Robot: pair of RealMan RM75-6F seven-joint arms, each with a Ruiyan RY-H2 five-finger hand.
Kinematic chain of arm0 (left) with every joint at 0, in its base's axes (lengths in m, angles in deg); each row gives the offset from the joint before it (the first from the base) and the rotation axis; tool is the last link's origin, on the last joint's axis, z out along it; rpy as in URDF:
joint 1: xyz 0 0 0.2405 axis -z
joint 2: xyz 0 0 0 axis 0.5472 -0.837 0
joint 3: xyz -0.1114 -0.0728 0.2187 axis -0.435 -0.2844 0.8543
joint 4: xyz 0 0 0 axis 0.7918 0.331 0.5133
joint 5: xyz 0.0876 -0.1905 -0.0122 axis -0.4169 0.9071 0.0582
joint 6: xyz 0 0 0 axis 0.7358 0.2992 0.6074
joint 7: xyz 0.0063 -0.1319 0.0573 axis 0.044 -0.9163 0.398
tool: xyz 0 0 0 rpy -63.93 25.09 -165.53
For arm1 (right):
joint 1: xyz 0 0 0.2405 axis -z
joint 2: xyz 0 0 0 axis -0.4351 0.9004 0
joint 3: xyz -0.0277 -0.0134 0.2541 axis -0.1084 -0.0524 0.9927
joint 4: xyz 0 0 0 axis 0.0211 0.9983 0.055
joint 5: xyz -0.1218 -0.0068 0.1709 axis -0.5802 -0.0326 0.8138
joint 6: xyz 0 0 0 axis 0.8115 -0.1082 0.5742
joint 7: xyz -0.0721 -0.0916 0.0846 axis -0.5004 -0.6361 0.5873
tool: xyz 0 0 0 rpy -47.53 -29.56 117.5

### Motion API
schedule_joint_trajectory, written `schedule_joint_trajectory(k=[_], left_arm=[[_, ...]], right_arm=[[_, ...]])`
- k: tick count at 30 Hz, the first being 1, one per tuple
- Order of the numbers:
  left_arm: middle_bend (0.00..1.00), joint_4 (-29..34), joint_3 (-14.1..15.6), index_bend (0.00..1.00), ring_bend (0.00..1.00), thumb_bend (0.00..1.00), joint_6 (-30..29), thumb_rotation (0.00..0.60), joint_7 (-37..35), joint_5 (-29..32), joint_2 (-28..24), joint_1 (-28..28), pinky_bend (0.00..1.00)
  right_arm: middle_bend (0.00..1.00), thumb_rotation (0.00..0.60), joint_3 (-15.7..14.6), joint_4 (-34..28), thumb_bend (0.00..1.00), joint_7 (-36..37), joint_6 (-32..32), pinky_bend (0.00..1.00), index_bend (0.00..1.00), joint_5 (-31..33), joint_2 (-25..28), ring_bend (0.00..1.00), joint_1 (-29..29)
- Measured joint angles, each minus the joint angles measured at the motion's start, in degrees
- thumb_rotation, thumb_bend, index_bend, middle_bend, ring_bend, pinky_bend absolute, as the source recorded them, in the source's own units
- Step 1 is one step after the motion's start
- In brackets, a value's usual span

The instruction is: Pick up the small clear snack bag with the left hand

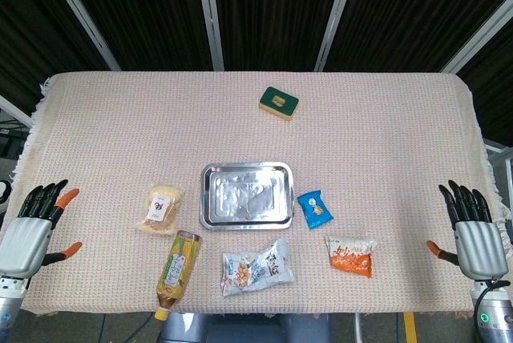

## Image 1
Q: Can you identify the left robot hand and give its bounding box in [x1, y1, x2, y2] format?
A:
[0, 179, 83, 280]

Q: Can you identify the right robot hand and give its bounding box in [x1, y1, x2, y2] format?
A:
[426, 180, 510, 281]

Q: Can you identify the packaged bread in clear wrapper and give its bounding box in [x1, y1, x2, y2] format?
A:
[139, 184, 186, 236]

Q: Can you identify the stainless steel tray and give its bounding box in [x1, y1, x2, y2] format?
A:
[199, 161, 297, 232]

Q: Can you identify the orange and white snack bag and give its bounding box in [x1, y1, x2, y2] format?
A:
[325, 236, 378, 279]

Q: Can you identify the yellow corn drink bottle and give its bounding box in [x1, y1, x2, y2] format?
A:
[154, 229, 204, 322]

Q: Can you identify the blue snack packet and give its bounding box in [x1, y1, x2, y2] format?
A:
[297, 191, 335, 231]

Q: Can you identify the light blue snack bag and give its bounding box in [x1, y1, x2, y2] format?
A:
[220, 238, 296, 298]

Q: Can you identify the green and yellow sponge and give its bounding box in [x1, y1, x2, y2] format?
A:
[258, 86, 301, 122]

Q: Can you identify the beige woven tablecloth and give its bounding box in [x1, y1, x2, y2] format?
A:
[0, 71, 513, 317]

